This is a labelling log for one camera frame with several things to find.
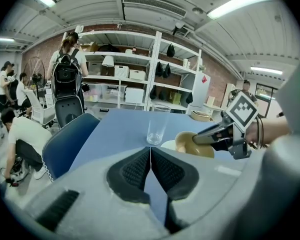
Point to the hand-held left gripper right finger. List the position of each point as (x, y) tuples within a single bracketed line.
[(170, 174)]

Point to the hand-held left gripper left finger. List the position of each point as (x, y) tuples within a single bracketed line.
[(130, 174)]

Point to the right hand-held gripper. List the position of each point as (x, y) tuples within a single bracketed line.
[(242, 112)]

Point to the yellow tray with dark object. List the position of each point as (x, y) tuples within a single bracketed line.
[(200, 116)]

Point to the white bowl with brown liquid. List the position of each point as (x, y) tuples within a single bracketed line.
[(168, 145)]

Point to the tan ceramic bowl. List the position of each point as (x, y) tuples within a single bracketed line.
[(187, 146)]

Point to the clear glass cup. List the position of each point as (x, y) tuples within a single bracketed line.
[(156, 126)]

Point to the person's right forearm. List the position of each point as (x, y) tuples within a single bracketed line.
[(272, 131)]

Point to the blue tablecloth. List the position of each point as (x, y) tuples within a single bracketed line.
[(125, 131)]

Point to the black wrist band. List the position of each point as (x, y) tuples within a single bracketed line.
[(260, 131)]

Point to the white refrigerator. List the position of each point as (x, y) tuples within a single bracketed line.
[(200, 89)]

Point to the green paper bag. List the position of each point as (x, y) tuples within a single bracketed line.
[(175, 97)]

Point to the white metal shelving unit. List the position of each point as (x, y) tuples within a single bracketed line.
[(172, 86), (115, 79)]

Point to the blue chair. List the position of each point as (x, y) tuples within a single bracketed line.
[(67, 144)]

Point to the white box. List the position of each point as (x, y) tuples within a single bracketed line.
[(134, 95)]

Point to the clear plastic storage bin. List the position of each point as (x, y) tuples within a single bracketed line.
[(96, 92), (117, 92)]

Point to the white tall container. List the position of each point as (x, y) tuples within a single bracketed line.
[(186, 63)]

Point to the white plain storage basket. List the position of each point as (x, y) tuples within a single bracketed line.
[(137, 74)]

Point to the group of black hanging bags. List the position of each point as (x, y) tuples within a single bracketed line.
[(170, 50)]

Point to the white perforated storage basket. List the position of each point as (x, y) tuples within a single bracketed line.
[(121, 71)]

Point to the white office chair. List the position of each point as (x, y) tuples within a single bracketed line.
[(38, 111)]

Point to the white table lamp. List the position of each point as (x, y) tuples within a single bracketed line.
[(108, 60)]

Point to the white ceiling spotlight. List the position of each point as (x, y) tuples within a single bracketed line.
[(178, 27)]

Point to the black backpack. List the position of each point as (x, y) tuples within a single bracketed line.
[(65, 74)]

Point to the round ceiling fixture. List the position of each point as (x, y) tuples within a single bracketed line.
[(197, 10)]

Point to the ceiling air conditioner unit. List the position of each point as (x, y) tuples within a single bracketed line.
[(153, 7)]

